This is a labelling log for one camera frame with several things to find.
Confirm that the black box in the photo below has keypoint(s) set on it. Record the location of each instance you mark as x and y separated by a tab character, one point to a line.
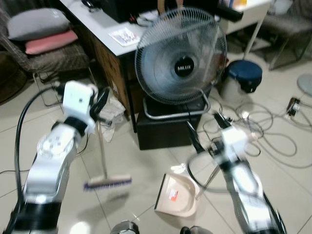
165	131

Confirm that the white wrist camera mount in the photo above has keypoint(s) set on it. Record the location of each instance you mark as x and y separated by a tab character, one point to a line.
78	102
233	141

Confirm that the black power plug adaptor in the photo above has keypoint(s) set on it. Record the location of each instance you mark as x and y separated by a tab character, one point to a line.
293	106

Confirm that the pink cushion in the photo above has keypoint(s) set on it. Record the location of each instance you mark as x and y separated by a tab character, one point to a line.
51	42

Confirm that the beige broom with blue bristles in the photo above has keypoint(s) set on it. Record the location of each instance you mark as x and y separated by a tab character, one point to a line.
109	183

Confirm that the grey round fan base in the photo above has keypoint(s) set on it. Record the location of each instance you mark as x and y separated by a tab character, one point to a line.
306	84

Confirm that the beige plastic dustpan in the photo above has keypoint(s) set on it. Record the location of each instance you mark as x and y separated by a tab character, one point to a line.
175	195

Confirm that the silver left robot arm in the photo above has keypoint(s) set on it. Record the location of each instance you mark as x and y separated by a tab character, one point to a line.
48	161

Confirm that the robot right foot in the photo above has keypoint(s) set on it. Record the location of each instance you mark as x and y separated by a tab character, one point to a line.
192	230

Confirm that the crumpled paper sheets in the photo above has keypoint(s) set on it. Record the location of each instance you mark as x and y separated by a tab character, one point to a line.
113	113

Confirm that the white-topped brown desk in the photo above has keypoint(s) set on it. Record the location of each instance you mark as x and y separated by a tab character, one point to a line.
105	34

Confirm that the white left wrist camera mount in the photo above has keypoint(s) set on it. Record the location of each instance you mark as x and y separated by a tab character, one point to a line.
78	102

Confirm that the printed booklet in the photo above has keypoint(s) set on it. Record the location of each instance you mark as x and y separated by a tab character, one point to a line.
125	36

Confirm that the grey cushion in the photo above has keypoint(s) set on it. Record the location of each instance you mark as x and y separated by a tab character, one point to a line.
39	23

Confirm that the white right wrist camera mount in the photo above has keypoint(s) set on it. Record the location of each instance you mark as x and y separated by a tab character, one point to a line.
233	141

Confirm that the wicker chair with metal legs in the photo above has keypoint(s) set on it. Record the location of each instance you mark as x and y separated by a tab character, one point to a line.
53	61

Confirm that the grey floor fan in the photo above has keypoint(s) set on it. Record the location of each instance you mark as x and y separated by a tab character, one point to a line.
181	64

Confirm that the bin with blue lid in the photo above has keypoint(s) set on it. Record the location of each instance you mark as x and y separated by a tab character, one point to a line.
245	73

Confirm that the grey chair with metal legs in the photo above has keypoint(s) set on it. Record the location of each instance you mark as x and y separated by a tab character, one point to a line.
287	24

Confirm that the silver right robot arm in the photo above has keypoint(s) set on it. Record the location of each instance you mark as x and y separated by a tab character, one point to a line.
246	190

